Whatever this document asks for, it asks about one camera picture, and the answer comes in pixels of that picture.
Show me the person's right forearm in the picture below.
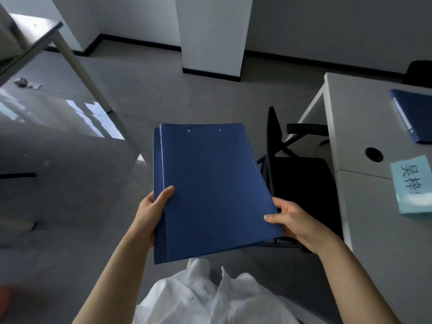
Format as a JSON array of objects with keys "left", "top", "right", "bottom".
[{"left": 315, "top": 232, "right": 401, "bottom": 324}]

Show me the teal paper name card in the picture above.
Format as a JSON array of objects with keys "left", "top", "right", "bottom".
[{"left": 390, "top": 154, "right": 432, "bottom": 215}]

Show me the person's left hand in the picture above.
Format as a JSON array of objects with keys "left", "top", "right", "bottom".
[{"left": 130, "top": 185, "right": 176, "bottom": 248}]

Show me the black office chair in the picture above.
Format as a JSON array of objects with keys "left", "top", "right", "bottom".
[
  {"left": 256, "top": 106, "right": 344, "bottom": 253},
  {"left": 403, "top": 59, "right": 432, "bottom": 89}
]

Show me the person's left forearm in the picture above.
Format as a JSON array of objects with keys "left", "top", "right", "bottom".
[{"left": 72, "top": 227, "right": 154, "bottom": 324}]

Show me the crumpled paper scrap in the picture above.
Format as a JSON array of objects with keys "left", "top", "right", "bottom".
[{"left": 13, "top": 76, "right": 45, "bottom": 90}]

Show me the person's right hand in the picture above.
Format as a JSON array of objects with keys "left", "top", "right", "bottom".
[{"left": 263, "top": 197, "right": 339, "bottom": 256}]

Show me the white metal-leg table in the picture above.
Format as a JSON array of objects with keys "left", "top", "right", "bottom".
[{"left": 0, "top": 3, "right": 113, "bottom": 113}]

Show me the person's white clothing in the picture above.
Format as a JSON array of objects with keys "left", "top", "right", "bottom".
[{"left": 133, "top": 258, "right": 301, "bottom": 324}]

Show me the black cable grommet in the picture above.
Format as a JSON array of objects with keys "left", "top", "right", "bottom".
[{"left": 364, "top": 147, "right": 384, "bottom": 163}]

